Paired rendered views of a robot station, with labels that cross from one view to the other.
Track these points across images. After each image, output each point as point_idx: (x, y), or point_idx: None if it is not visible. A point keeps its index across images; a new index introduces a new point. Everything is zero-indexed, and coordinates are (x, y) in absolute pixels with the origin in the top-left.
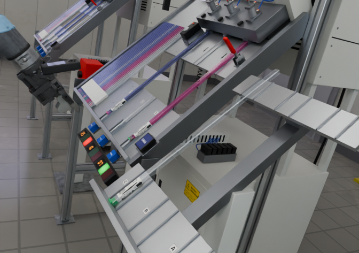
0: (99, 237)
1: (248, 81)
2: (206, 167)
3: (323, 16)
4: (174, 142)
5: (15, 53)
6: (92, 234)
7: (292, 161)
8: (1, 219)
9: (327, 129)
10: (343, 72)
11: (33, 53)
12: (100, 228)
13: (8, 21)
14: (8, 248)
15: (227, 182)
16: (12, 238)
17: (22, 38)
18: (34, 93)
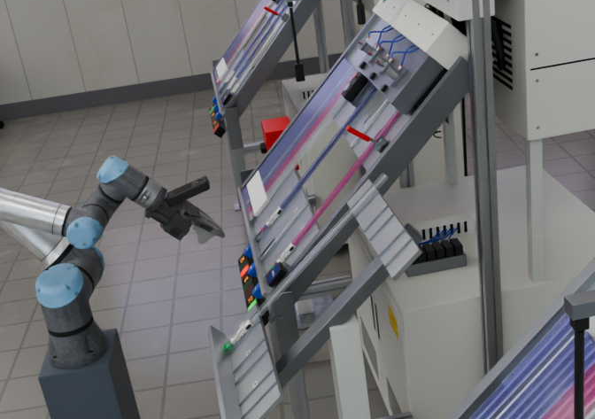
0: (329, 395)
1: (362, 189)
2: (409, 283)
3: (479, 62)
4: (316, 267)
5: (135, 194)
6: (320, 391)
7: (588, 248)
8: (199, 377)
9: (386, 256)
10: (589, 106)
11: (153, 187)
12: (332, 382)
13: (120, 163)
14: (208, 414)
15: (325, 317)
16: (212, 401)
17: (138, 175)
18: (166, 229)
